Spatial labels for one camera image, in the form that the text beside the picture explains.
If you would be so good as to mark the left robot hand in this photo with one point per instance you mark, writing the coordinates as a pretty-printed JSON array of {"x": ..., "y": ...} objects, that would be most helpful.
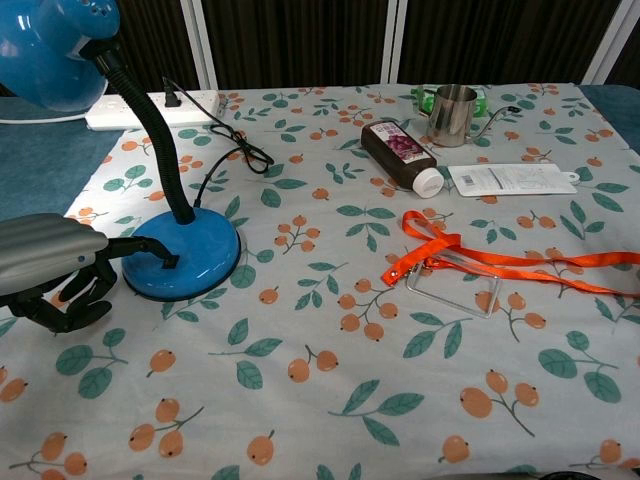
[{"x": 35, "y": 250}]

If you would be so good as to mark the blue desk lamp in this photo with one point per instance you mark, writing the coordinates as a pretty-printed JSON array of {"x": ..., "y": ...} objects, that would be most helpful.
[{"x": 185, "y": 250}]

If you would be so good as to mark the white power strip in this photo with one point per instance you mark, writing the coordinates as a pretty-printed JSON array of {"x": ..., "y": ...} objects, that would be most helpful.
[{"x": 190, "y": 107}]

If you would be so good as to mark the fruit patterned tablecloth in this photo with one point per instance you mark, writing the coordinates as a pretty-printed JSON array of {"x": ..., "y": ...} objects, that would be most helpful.
[{"x": 350, "y": 325}]

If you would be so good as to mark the brown bottle with white cap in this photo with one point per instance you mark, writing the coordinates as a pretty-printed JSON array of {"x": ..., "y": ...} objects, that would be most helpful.
[{"x": 400, "y": 155}]

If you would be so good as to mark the clear badge holder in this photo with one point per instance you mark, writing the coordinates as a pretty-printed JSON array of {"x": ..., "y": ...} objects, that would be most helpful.
[{"x": 450, "y": 292}]

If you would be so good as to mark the green package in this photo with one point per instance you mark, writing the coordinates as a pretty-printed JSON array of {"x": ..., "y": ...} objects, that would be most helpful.
[{"x": 427, "y": 100}]

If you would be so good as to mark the stainless steel cup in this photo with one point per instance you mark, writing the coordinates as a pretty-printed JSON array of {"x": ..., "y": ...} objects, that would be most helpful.
[{"x": 451, "y": 117}]

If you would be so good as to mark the white flat package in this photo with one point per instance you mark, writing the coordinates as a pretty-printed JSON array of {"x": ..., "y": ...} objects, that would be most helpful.
[{"x": 510, "y": 179}]

